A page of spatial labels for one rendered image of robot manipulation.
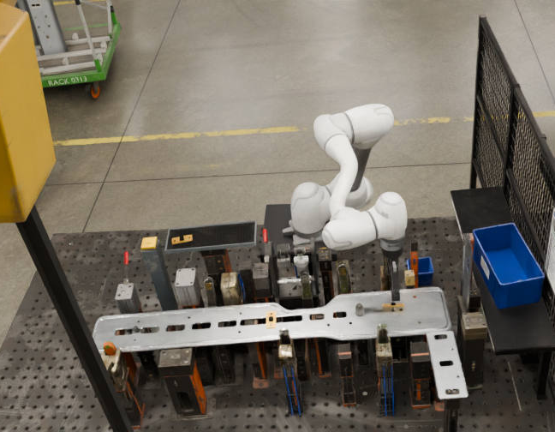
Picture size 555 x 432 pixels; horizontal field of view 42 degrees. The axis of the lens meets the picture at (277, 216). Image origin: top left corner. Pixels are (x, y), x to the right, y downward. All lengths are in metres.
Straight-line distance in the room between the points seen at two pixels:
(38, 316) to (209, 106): 3.00
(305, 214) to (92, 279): 1.09
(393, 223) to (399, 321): 0.48
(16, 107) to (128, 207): 5.06
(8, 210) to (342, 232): 2.24
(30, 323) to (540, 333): 2.22
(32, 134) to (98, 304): 3.37
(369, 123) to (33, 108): 2.73
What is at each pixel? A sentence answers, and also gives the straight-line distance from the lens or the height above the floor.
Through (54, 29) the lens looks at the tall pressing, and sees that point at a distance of 6.77.
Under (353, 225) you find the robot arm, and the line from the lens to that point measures 2.41.
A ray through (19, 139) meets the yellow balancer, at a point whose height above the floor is 3.01.
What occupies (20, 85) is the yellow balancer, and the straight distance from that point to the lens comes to 0.17.
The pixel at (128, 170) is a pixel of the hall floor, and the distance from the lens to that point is 5.58.
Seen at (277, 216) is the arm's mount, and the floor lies 0.77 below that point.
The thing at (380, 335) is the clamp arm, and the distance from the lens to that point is 2.65.
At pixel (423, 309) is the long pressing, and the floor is 1.00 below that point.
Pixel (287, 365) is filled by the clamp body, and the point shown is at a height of 0.99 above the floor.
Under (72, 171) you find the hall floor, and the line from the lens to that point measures 5.76.
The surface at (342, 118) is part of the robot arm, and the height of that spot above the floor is 1.53.
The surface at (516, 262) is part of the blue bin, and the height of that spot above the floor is 1.03.
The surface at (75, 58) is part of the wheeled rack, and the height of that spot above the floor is 0.28.
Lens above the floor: 3.09
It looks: 40 degrees down
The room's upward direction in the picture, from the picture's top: 9 degrees counter-clockwise
